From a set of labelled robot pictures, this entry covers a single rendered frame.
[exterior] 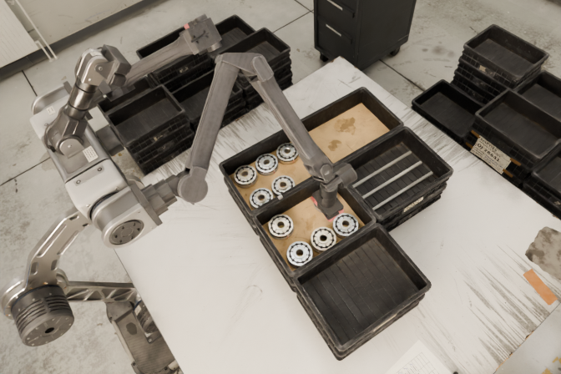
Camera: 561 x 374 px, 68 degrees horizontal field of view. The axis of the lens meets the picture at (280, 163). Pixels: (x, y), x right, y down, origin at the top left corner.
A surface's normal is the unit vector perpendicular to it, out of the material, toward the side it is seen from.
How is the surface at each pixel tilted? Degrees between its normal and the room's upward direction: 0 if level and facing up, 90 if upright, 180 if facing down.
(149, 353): 0
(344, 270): 0
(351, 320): 0
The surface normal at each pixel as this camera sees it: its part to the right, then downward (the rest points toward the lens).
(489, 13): -0.08, -0.56
